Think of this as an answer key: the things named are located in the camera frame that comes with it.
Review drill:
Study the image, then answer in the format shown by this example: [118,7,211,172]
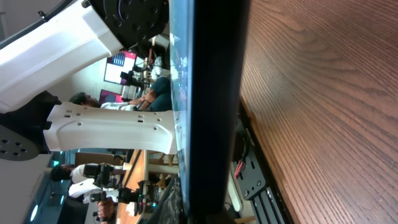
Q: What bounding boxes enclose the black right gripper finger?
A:
[146,174,187,224]

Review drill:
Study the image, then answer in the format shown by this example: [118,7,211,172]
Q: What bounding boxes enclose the Samsung Galaxy smartphone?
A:
[169,0,250,222]

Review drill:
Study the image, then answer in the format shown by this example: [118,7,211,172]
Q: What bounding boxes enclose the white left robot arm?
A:
[1,1,177,161]

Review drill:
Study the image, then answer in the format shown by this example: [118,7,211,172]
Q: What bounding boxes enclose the background wooden table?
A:
[116,149,148,224]

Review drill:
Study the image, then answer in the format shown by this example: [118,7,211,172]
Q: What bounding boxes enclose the standing person in background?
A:
[50,163,140,223]

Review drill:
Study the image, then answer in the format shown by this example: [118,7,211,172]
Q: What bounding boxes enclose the seated person in background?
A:
[68,55,172,113]

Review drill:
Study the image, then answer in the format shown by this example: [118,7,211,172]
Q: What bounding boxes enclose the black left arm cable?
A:
[0,0,74,50]

